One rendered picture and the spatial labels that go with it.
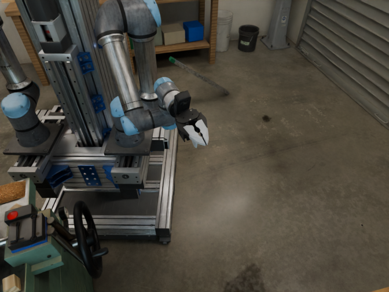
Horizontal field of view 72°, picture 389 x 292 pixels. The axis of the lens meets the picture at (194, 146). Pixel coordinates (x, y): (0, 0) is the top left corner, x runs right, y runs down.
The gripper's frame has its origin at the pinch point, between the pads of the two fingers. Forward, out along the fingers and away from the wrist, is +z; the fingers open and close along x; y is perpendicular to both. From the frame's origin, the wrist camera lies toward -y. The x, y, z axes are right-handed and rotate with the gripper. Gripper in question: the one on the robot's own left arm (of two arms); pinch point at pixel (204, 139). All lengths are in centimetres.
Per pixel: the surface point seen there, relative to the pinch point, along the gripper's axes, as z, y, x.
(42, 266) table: -3, 29, 61
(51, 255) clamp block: -4, 27, 57
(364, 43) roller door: -121, 104, -237
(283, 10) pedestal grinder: -245, 108, -233
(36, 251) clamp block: -4, 21, 59
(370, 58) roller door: -105, 112, -232
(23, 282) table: 2, 25, 65
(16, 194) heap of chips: -33, 23, 66
